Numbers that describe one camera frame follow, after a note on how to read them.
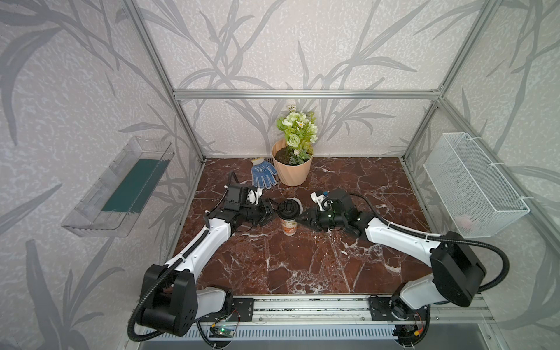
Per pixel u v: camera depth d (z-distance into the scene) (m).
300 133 0.93
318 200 0.77
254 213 0.71
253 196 0.71
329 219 0.70
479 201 0.62
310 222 0.71
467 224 0.72
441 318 0.72
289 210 0.79
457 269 0.43
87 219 0.58
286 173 0.99
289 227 0.84
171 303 0.40
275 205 0.79
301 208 0.81
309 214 0.73
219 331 0.71
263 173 1.12
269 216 0.73
